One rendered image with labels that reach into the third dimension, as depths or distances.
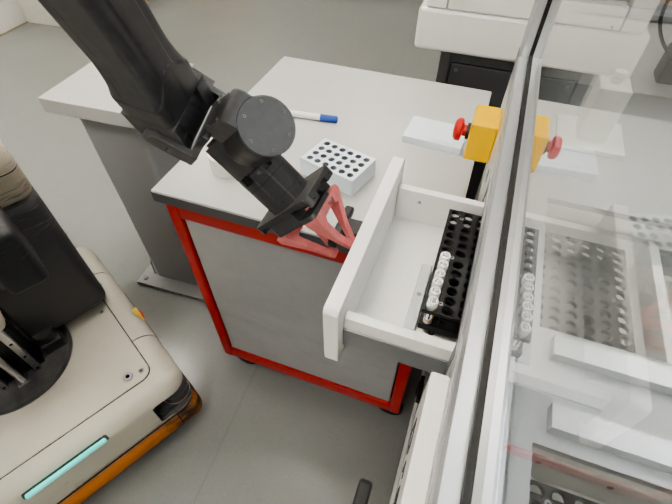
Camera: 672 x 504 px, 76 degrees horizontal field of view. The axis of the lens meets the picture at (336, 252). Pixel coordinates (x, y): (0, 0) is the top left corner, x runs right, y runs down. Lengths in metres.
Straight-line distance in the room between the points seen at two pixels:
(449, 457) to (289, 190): 0.31
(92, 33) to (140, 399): 0.97
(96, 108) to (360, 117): 0.64
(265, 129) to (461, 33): 0.91
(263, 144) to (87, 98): 0.91
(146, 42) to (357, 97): 0.80
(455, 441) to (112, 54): 0.37
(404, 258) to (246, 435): 0.91
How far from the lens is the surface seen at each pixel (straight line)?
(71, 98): 1.30
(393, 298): 0.58
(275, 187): 0.48
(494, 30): 1.25
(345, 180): 0.81
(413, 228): 0.67
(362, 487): 0.40
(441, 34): 1.27
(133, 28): 0.37
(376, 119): 1.05
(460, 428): 0.34
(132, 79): 0.41
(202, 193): 0.87
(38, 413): 1.31
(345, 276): 0.48
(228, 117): 0.41
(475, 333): 0.38
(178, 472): 1.42
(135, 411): 1.22
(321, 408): 1.40
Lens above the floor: 1.31
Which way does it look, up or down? 49 degrees down
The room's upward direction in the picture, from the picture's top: straight up
